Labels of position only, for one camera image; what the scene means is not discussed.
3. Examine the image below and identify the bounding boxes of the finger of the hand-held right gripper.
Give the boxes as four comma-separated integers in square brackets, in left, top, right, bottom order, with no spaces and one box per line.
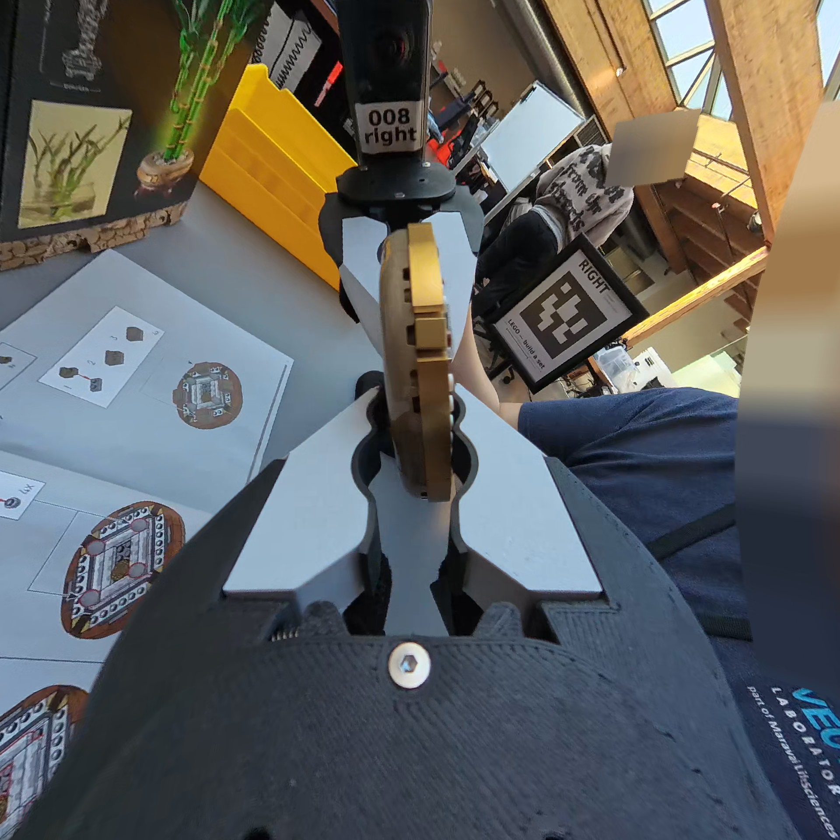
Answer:
[430,213,478,342]
[340,217,389,371]

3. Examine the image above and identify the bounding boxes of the person's right forearm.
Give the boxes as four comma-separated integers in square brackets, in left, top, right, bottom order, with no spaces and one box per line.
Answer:
[451,308,526,427]

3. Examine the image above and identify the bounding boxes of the yellow plastic bin stack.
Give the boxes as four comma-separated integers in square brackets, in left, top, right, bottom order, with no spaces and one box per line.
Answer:
[199,63,358,290]

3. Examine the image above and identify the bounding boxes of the white whiteboard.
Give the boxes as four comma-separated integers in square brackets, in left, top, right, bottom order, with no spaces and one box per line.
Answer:
[479,80,586,188]

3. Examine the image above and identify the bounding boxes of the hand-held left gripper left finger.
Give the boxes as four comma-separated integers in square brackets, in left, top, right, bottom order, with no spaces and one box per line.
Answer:
[222,387,395,634]

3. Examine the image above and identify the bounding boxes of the black white zigzag board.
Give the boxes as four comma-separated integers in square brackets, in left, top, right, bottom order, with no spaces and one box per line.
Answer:
[252,3,324,91]

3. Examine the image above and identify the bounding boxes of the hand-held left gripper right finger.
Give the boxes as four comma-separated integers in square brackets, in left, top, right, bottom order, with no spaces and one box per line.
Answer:
[430,384,605,634]

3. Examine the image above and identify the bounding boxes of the lego instruction booklet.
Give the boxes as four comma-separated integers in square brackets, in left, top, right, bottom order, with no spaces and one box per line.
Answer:
[0,249,295,840]

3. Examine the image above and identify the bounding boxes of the gold round lego base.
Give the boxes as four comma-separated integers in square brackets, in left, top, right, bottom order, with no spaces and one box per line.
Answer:
[379,223,457,503]

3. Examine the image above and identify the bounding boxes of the black lego set box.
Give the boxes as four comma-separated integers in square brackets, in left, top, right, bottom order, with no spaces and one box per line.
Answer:
[0,0,273,271]

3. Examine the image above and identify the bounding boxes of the framed marker sign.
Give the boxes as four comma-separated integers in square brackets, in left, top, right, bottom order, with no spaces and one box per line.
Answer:
[489,233,651,395]

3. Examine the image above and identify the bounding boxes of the wooden roof beam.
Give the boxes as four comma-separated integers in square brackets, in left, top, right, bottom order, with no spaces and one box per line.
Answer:
[705,0,824,244]

